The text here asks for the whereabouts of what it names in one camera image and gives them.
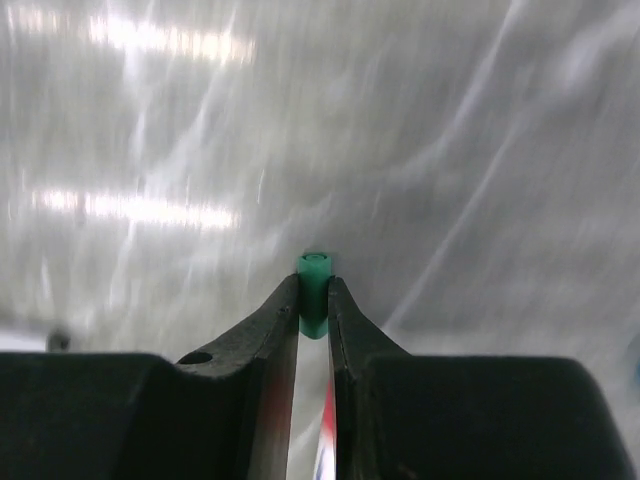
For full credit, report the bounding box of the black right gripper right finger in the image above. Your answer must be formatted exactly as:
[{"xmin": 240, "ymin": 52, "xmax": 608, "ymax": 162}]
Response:
[{"xmin": 328, "ymin": 277, "xmax": 633, "ymax": 479}]

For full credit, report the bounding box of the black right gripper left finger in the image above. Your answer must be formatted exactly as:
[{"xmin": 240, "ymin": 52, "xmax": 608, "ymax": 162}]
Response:
[{"xmin": 1, "ymin": 275, "xmax": 299, "ymax": 479}]

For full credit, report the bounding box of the green pen cap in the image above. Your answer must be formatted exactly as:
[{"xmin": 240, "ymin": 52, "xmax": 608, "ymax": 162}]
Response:
[{"xmin": 297, "ymin": 252, "xmax": 332, "ymax": 340}]

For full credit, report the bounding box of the white marker with red tip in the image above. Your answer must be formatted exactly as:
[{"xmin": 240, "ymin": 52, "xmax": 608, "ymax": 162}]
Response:
[{"xmin": 312, "ymin": 382, "xmax": 336, "ymax": 480}]

